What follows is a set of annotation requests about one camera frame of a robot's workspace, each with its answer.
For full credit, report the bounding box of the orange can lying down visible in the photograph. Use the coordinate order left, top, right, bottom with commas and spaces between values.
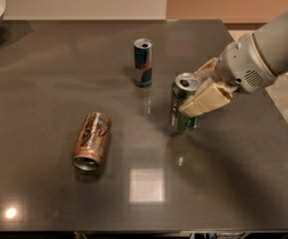
73, 113, 112, 171

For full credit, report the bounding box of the blue silver energy drink can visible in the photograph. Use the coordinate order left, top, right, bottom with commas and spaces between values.
134, 38, 152, 88

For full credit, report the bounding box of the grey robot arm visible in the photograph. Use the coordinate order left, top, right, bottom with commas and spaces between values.
179, 11, 288, 118

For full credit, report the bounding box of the green soda can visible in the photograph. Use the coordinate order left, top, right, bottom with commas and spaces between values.
168, 72, 204, 132

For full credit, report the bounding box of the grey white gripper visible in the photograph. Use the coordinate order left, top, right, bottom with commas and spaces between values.
179, 33, 277, 118

